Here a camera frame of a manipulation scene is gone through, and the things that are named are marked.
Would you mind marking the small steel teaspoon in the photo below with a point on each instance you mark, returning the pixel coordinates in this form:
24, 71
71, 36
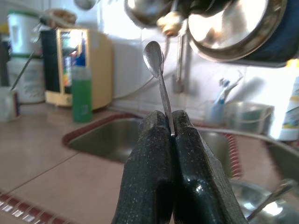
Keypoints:
153, 54

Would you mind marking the hanging steel pot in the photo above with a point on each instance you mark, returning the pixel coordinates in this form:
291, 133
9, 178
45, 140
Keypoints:
147, 11

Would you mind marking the round steel plate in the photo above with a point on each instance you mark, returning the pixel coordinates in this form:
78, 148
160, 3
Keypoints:
247, 198

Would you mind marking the hanging dark pan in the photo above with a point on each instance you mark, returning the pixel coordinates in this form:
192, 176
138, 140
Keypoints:
289, 35

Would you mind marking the white yellow-capped detergent bottle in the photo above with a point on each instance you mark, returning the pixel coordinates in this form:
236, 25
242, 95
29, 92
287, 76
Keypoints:
292, 112

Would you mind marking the brown bundle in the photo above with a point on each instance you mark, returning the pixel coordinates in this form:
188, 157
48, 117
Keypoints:
60, 17

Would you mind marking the stainless steel sink basin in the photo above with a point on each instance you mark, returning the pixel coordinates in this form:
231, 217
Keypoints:
287, 158
105, 140

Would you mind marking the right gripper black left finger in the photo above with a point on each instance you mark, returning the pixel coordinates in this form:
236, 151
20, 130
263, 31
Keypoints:
147, 177

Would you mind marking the large white plastic jar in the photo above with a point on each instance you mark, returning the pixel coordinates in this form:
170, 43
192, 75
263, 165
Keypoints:
23, 74

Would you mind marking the white printed cup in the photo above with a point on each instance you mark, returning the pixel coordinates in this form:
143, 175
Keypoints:
9, 107

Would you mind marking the white tap filter fitting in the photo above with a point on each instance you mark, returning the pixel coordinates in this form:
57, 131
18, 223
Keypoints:
170, 22

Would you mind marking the clear toothbrush cup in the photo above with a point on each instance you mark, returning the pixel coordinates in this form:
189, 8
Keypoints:
215, 114

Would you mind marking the long thin steel spoon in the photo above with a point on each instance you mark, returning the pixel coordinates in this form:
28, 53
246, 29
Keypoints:
22, 70

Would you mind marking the beige water purifier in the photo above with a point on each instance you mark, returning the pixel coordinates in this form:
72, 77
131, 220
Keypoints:
100, 70

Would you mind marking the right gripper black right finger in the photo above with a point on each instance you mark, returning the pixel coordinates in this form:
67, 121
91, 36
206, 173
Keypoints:
201, 186

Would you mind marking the green dish soap bottle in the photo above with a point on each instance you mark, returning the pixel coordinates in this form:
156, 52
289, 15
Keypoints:
81, 100

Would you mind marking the large steel spoon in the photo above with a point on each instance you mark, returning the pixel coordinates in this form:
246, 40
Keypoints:
275, 194

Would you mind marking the clear plastic pail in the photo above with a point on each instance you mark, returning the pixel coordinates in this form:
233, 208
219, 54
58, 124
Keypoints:
245, 116

